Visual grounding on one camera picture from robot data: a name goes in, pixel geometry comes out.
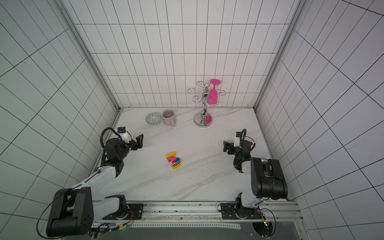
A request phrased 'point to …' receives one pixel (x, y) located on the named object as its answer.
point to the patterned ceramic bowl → (153, 118)
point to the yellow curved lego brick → (171, 154)
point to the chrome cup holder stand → (204, 119)
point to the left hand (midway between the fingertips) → (136, 136)
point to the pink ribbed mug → (169, 117)
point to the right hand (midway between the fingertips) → (233, 139)
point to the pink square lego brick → (171, 159)
